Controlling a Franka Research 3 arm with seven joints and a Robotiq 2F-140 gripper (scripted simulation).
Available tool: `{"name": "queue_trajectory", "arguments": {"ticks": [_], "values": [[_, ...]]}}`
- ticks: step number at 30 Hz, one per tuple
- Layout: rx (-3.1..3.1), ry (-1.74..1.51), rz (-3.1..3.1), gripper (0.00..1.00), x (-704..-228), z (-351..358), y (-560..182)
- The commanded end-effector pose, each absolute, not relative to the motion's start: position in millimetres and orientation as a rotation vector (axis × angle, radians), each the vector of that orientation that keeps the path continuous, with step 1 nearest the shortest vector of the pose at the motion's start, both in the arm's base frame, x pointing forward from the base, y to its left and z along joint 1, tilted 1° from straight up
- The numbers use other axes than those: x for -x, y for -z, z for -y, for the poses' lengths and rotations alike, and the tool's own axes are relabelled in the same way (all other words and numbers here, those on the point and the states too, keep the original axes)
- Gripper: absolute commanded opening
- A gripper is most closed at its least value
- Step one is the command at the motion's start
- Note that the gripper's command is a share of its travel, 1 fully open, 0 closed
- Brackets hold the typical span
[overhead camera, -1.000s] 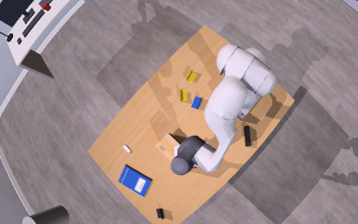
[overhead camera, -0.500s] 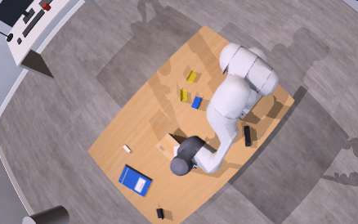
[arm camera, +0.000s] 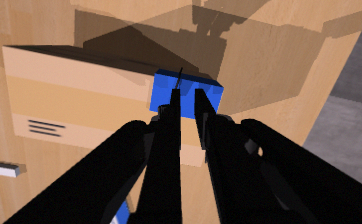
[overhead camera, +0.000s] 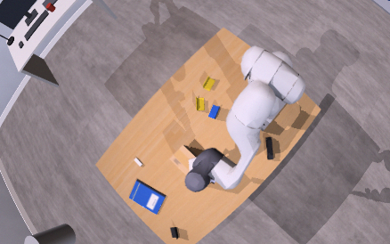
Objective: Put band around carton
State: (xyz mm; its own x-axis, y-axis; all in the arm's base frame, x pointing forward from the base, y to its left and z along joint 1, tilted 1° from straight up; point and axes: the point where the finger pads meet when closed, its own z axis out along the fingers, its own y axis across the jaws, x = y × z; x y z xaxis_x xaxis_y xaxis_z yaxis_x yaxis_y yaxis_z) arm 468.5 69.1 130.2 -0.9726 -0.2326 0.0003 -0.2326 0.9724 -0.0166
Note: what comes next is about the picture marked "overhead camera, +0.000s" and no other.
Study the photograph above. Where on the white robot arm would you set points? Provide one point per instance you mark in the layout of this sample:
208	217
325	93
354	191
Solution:
247	116

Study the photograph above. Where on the blue notebook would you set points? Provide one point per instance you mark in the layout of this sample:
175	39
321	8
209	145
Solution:
147	197

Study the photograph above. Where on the blue rectangular block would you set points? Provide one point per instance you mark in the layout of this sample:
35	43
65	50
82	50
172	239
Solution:
214	111

